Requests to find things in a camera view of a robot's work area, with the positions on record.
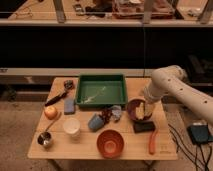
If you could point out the yellow banana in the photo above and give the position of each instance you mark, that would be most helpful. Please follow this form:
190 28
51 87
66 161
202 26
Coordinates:
140 111

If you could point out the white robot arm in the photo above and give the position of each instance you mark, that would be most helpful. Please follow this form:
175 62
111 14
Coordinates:
169 80

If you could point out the purple bowl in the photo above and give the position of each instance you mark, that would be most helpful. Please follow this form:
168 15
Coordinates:
133 104

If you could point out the orange bowl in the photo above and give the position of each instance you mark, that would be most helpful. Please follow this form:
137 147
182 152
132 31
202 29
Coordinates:
110 144

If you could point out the green plastic tray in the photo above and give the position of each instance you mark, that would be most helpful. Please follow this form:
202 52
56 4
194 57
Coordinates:
97 91

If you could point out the grey crumpled cloth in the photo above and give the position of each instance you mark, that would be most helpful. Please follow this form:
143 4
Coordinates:
116 112

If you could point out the dark grape bunch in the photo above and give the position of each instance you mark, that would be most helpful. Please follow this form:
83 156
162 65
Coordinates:
106 115

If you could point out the blue cup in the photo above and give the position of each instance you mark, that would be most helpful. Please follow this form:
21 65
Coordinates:
95 123

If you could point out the small dark round object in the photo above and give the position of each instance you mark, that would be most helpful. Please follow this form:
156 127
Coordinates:
68 84

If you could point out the blue sponge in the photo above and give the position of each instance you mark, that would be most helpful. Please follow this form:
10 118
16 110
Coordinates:
69 106

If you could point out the black rectangular block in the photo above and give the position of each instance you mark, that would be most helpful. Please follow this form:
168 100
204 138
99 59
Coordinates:
143 127

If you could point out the white cup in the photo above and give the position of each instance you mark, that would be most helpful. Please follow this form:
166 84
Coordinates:
72 127

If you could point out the wooden table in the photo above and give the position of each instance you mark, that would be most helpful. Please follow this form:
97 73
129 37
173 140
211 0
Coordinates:
84 147

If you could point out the orange apple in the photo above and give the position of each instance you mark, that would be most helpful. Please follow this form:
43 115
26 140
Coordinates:
50 112

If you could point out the orange carrot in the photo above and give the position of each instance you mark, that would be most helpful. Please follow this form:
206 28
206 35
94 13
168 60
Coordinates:
152 142

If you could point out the metal measuring cup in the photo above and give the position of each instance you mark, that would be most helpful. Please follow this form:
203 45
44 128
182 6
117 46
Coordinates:
45 138

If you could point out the blue foot pedal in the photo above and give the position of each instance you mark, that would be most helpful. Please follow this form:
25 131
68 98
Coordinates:
199 134

